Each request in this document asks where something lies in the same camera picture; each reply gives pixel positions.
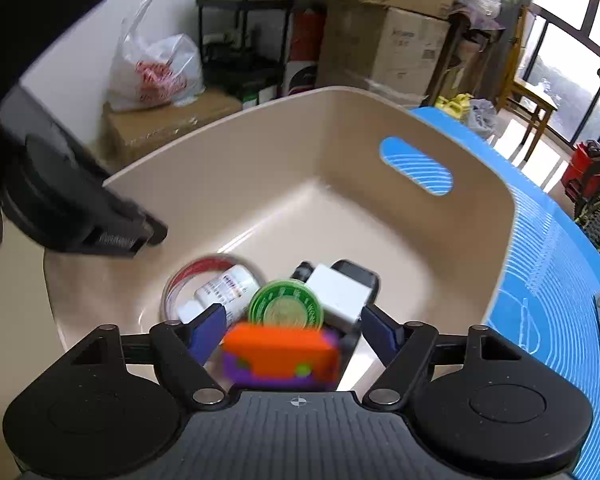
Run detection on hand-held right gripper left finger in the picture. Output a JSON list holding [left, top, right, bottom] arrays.
[[67, 304, 228, 407]]

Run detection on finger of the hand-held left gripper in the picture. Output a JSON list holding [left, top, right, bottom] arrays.
[[86, 187, 169, 259]]

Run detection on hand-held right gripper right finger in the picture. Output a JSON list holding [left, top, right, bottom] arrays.
[[360, 304, 525, 407]]

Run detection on white medicine bottle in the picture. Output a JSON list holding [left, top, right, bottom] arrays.
[[177, 265, 261, 323]]

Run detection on small white box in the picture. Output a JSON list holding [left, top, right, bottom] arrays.
[[305, 263, 373, 326]]

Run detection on black rectangular box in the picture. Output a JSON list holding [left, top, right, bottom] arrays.
[[330, 259, 381, 311]]

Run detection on clear tape roll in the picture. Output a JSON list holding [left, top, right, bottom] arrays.
[[161, 254, 268, 322]]

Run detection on orange purple toy block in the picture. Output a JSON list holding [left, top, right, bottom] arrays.
[[221, 322, 342, 391]]

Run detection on green round tin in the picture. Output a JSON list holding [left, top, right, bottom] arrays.
[[247, 280, 325, 328]]

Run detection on beige plastic basin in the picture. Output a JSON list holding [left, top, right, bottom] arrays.
[[44, 86, 517, 393]]

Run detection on white plastic bag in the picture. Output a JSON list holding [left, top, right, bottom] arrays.
[[106, 0, 205, 112]]

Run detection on flat cardboard box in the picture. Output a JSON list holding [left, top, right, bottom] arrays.
[[102, 89, 243, 166]]

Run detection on blue mat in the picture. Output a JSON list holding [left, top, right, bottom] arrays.
[[410, 106, 600, 480]]

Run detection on black metal rack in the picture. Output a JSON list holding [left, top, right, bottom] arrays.
[[197, 0, 295, 106]]

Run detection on clear plastic bag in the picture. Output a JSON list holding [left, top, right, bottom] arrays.
[[467, 99, 498, 136]]

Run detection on yellow packets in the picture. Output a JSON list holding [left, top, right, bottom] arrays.
[[435, 92, 473, 115]]

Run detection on red cylinder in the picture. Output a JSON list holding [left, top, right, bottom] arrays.
[[289, 10, 327, 96]]

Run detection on red bucket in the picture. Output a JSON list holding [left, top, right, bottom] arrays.
[[562, 140, 600, 196]]

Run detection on wooden stool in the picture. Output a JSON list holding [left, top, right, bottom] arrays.
[[500, 77, 560, 161]]

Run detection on large cardboard box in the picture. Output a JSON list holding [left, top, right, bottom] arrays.
[[317, 2, 452, 103]]

